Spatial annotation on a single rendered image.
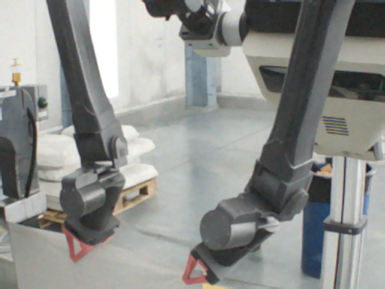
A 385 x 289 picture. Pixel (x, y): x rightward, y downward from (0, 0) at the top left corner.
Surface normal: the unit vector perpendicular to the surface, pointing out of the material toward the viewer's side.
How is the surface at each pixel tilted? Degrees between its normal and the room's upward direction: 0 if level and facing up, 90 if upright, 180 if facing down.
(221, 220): 78
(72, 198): 90
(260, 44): 40
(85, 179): 85
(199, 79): 90
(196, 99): 90
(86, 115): 102
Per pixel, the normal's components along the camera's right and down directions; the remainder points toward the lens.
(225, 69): -0.50, 0.24
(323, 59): 0.57, 0.59
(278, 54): -0.37, -0.59
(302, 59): -0.78, 0.32
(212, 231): -0.67, 0.00
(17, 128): 0.87, 0.11
